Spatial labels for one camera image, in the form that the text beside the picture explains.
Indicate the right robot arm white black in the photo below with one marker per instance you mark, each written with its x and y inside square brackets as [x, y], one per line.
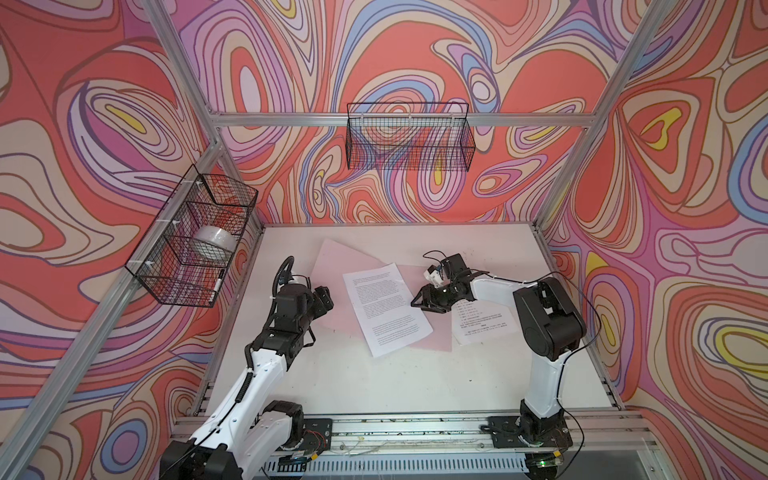
[552, 328]

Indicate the aluminium frame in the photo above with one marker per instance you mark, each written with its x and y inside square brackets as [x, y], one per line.
[110, 109]

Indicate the black wire basket left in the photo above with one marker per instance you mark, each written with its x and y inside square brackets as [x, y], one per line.
[167, 268]

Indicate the printed english text sheet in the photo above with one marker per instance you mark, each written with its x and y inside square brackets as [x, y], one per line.
[381, 301]

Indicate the white tape roll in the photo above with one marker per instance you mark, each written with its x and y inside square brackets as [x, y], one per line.
[214, 244]

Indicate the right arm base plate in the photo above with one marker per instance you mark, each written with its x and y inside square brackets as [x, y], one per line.
[527, 432]

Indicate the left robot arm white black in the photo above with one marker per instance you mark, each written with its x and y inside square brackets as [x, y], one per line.
[246, 428]

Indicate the black wire basket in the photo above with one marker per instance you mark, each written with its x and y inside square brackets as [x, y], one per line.
[167, 268]
[409, 136]

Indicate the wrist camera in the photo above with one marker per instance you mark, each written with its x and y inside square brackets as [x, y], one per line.
[433, 275]
[301, 279]

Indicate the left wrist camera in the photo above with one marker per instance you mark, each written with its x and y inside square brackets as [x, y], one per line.
[301, 279]

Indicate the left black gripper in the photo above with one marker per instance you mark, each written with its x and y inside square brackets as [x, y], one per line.
[319, 308]

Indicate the black wire basket back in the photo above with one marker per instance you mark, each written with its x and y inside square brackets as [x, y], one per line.
[409, 136]

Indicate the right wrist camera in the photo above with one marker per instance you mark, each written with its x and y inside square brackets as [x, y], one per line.
[433, 275]

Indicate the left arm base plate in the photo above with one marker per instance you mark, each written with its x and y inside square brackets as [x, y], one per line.
[314, 437]

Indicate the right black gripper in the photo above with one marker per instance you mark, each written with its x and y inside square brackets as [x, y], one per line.
[428, 295]

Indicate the printed list sheet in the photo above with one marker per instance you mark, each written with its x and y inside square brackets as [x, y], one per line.
[481, 321]

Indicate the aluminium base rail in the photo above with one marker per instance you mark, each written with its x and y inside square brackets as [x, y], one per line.
[606, 444]

